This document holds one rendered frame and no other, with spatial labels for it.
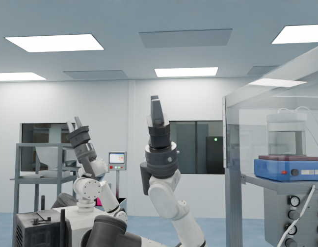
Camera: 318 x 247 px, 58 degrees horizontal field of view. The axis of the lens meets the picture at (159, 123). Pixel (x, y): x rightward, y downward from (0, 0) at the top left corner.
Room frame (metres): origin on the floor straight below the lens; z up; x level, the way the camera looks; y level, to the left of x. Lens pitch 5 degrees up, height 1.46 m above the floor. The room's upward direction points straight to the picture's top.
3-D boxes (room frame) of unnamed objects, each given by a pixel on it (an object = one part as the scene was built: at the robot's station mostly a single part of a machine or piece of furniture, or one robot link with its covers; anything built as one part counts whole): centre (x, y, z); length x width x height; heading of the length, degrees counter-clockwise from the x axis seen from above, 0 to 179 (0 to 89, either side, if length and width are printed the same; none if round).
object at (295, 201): (1.02, -0.47, 1.26); 0.04 x 0.01 x 0.04; 96
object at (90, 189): (1.01, 0.25, 1.30); 0.10 x 0.07 x 0.09; 34
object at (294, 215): (1.01, -0.47, 1.22); 0.03 x 0.03 x 0.04; 6
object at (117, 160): (3.78, 0.55, 1.07); 0.23 x 0.10 x 0.62; 84
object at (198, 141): (6.06, -0.89, 1.43); 1.38 x 0.01 x 1.16; 84
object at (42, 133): (6.40, 2.46, 1.43); 1.32 x 0.01 x 1.11; 84
